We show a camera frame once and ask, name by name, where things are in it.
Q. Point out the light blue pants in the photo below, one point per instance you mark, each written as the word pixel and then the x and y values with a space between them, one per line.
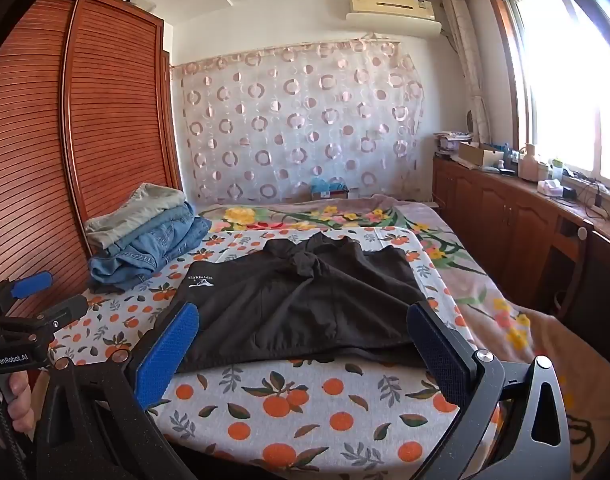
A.
pixel 170 220

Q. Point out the black pants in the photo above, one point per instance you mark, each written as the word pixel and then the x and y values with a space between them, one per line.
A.
pixel 295 305

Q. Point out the blue denim jeans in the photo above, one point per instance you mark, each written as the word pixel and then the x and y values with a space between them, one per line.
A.
pixel 140 265

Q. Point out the floral blanket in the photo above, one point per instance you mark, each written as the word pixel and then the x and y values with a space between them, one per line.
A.
pixel 435 245

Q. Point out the wooden slatted wardrobe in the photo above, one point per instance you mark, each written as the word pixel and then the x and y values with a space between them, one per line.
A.
pixel 85 135

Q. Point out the stack of papers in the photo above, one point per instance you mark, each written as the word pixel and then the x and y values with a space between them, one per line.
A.
pixel 450 141

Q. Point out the window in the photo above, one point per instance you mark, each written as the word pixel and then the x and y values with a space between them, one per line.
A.
pixel 570 75

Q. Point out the small white device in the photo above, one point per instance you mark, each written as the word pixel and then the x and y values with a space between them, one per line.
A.
pixel 549 189

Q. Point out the cardboard box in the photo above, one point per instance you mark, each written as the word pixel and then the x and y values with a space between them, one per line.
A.
pixel 477 154

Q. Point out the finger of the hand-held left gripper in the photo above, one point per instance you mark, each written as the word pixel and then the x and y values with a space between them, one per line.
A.
pixel 32 284
pixel 60 312

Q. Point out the orange fruit print sheet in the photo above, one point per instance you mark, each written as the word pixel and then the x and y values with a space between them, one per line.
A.
pixel 295 410

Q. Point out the wall air conditioner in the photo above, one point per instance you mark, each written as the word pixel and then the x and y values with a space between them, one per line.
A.
pixel 392 7

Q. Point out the khaki pants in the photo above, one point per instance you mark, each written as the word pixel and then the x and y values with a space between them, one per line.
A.
pixel 135 210

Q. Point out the white jug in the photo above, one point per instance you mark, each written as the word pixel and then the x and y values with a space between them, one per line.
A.
pixel 527 162

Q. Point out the pale window curtain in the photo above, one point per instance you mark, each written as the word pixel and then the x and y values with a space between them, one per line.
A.
pixel 467 60

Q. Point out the person's left hand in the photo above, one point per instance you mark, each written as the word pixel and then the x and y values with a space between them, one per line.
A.
pixel 21 402

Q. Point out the sheer circle pattern curtain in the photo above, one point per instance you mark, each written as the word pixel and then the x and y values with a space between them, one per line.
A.
pixel 295 120

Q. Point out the wooden side cabinet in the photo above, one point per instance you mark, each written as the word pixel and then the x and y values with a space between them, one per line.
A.
pixel 505 220

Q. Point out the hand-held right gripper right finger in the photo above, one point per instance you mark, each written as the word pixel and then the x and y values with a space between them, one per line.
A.
pixel 445 355

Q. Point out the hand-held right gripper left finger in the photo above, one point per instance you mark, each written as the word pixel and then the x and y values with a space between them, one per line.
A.
pixel 167 355

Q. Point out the box with blue cloth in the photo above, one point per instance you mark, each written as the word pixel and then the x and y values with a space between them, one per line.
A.
pixel 330 190

